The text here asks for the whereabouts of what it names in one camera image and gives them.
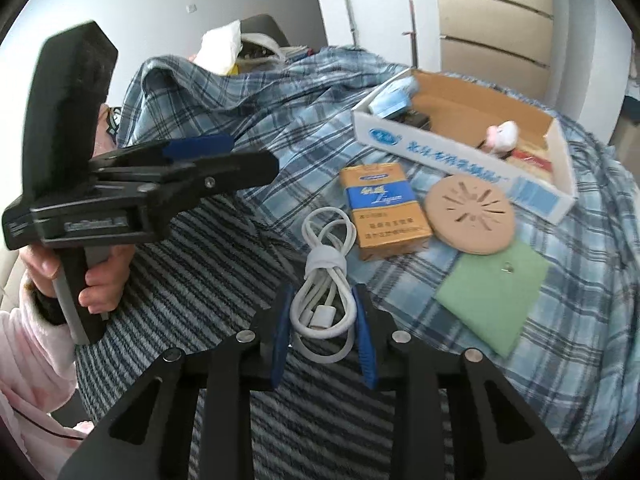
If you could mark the pink fuzzy sleeve forearm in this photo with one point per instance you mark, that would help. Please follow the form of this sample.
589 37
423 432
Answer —
38 376

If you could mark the white plastic bag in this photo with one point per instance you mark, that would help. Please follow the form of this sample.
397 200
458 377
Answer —
227 50

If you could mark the red gold Liqun cigarette box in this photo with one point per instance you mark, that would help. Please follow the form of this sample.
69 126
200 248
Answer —
534 161

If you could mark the grey mop handle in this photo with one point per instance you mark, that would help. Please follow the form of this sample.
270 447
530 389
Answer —
352 23

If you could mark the blue plaid shirt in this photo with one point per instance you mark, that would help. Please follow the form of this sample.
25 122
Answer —
576 362

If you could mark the beige three-door refrigerator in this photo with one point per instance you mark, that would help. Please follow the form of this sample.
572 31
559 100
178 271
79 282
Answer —
506 42

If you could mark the open cardboard tray box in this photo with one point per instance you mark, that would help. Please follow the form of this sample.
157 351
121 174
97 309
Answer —
460 113

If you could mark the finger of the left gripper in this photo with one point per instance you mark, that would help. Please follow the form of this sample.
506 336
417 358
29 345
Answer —
153 174
165 152

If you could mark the grey chair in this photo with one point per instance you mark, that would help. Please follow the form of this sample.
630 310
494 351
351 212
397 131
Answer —
264 24

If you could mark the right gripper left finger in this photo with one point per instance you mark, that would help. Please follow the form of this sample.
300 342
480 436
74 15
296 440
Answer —
250 360

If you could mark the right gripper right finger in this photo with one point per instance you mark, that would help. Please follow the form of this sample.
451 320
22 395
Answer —
392 360

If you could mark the black FOCO box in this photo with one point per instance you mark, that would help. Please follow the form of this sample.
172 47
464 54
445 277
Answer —
414 119

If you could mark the dark red broom handle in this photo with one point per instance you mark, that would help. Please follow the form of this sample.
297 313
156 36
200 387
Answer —
412 34

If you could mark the left hand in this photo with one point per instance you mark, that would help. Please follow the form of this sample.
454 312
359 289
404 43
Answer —
105 282

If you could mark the blue gold Liqun cigarette pack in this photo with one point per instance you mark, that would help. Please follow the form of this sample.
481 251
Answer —
389 220

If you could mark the round tan slotted coaster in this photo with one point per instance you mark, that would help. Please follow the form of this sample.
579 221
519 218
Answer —
470 215

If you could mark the dark striped cloth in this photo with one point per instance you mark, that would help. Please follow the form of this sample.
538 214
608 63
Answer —
204 283

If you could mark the white pink plush toy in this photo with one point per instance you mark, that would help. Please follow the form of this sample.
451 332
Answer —
500 140

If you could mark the green paper sheet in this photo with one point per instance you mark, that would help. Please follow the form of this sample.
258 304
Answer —
492 295

